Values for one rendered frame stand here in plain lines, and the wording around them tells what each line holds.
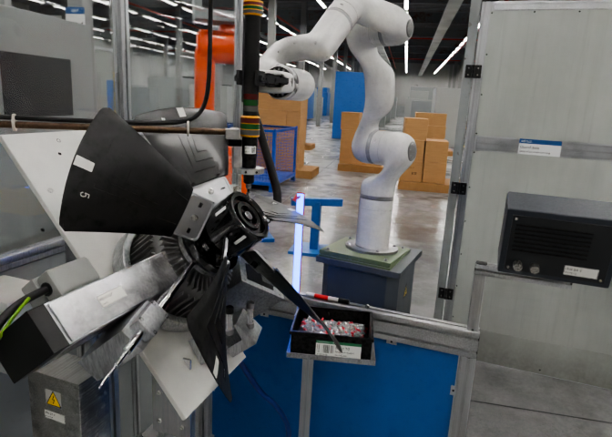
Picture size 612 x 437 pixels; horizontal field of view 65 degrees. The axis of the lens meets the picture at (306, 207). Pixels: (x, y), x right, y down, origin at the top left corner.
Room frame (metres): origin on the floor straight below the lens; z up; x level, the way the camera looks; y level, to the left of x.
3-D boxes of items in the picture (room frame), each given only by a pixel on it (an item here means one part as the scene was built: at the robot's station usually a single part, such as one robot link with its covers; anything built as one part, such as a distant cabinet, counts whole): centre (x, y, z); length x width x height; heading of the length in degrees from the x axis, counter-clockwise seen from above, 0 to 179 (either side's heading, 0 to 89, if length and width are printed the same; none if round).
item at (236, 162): (1.08, 0.14, 1.34); 0.09 x 0.07 x 0.10; 105
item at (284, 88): (1.19, 0.10, 1.50); 0.11 x 0.10 x 0.07; 160
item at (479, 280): (1.25, -0.49, 0.96); 0.03 x 0.03 x 0.20; 70
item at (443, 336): (1.39, -0.08, 0.82); 0.90 x 0.04 x 0.08; 70
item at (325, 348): (1.21, -0.09, 0.85); 0.22 x 0.17 x 0.07; 84
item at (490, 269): (1.21, -0.58, 1.04); 0.24 x 0.03 x 0.03; 70
